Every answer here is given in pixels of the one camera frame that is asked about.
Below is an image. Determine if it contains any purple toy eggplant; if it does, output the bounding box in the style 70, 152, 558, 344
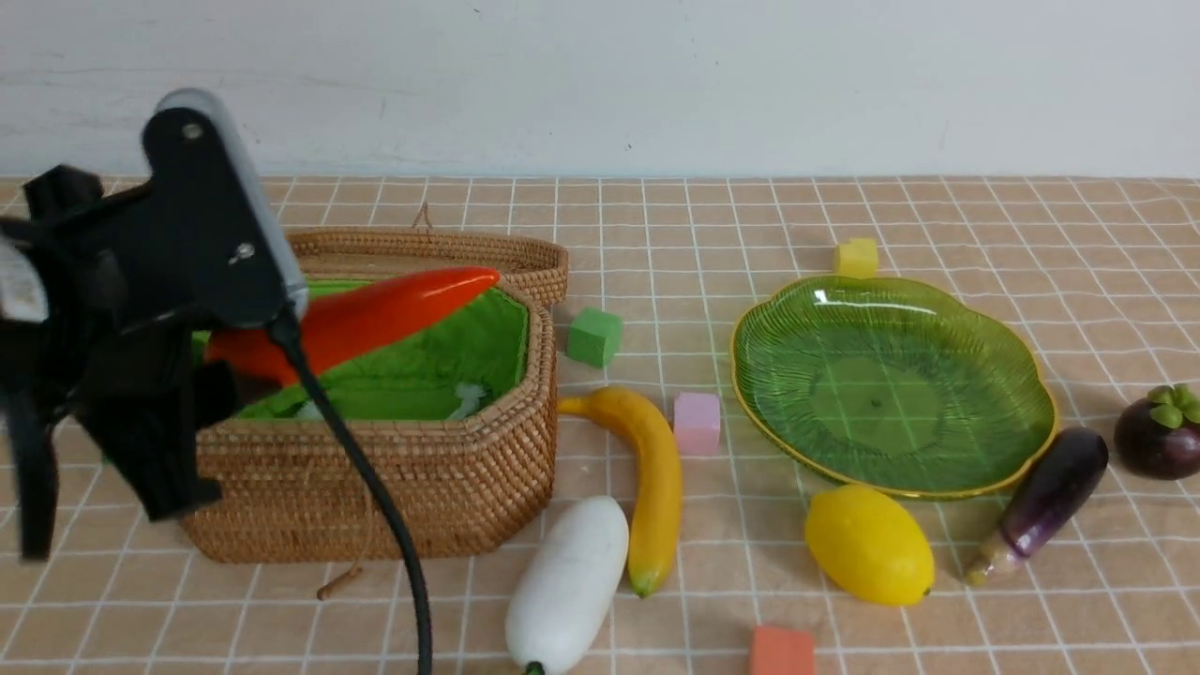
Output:
962, 428, 1109, 586

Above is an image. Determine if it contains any green foam cube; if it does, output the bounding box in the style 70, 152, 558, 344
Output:
566, 307, 624, 370

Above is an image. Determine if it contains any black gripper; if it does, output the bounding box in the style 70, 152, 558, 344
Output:
2, 165, 292, 563

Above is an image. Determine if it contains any woven rattan basket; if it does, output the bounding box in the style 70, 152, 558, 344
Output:
178, 271, 562, 565

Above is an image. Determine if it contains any dark purple toy mangosteen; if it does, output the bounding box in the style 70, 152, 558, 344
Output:
1114, 383, 1199, 480

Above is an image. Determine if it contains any yellow foam cube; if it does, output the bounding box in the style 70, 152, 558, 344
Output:
832, 235, 878, 280

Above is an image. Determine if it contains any black camera cable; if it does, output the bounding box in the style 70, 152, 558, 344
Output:
268, 313, 436, 675

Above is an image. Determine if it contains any pink foam cube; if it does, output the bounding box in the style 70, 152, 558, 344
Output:
673, 392, 722, 456

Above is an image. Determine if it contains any green glass leaf plate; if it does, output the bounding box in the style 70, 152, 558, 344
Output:
728, 275, 1058, 501

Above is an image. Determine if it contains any green fabric basket lining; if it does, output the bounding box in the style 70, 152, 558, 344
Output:
192, 277, 532, 422

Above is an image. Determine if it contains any yellow toy lemon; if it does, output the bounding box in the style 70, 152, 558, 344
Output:
804, 486, 936, 607

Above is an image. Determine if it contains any wrist camera with grey mount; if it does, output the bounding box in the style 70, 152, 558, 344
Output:
142, 88, 310, 328

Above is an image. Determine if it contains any yellow toy banana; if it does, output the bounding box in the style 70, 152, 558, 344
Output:
557, 386, 684, 598

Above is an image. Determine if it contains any white toy radish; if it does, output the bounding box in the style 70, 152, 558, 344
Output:
505, 495, 629, 674

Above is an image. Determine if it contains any orange toy carrot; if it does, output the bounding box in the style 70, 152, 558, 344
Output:
204, 265, 502, 388

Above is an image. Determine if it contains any orange foam cube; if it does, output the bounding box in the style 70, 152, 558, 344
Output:
746, 625, 816, 675

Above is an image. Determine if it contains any woven rattan basket lid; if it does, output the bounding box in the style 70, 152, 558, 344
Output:
286, 226, 569, 307

